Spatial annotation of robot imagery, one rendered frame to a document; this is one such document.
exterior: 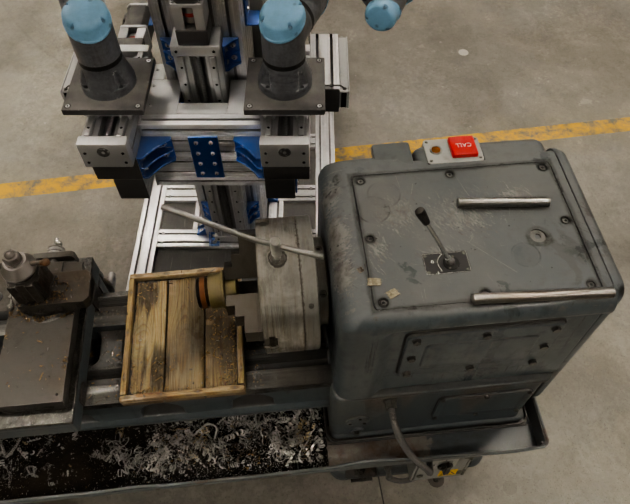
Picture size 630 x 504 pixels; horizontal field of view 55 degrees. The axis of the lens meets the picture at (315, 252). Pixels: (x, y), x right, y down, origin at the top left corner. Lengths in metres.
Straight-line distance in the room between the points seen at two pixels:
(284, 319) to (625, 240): 2.17
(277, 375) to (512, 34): 3.01
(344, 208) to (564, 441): 1.54
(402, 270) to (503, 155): 0.41
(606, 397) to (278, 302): 1.73
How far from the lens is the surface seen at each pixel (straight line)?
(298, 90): 1.69
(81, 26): 1.68
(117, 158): 1.76
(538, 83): 3.77
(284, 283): 1.26
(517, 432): 1.93
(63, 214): 3.14
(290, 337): 1.31
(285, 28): 1.58
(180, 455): 1.82
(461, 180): 1.41
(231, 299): 1.38
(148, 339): 1.62
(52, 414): 1.57
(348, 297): 1.21
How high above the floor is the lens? 2.29
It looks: 56 degrees down
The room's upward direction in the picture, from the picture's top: straight up
